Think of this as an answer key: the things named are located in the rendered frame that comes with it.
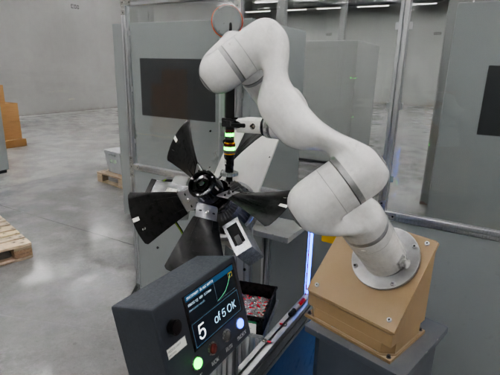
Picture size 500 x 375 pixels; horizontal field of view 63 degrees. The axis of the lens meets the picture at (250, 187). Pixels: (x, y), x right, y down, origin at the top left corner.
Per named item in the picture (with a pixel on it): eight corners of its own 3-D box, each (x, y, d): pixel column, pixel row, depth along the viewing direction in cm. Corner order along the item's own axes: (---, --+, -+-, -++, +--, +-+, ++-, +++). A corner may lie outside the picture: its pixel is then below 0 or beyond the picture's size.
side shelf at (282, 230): (249, 215, 239) (250, 210, 238) (306, 228, 221) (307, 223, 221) (226, 228, 219) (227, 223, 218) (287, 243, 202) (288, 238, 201)
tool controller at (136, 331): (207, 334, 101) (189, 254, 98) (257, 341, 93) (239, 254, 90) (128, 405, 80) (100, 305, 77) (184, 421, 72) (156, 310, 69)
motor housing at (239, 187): (200, 230, 183) (185, 219, 173) (219, 184, 191) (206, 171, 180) (244, 242, 172) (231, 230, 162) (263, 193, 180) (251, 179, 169)
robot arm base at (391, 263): (434, 242, 111) (417, 207, 99) (399, 302, 107) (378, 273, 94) (373, 219, 124) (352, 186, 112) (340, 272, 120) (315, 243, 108)
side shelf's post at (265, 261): (260, 356, 246) (265, 226, 223) (266, 358, 244) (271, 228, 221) (257, 359, 243) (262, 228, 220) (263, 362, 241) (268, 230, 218)
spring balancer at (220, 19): (211, 38, 214) (210, 37, 207) (211, 4, 209) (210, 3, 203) (242, 39, 215) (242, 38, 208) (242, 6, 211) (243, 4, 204)
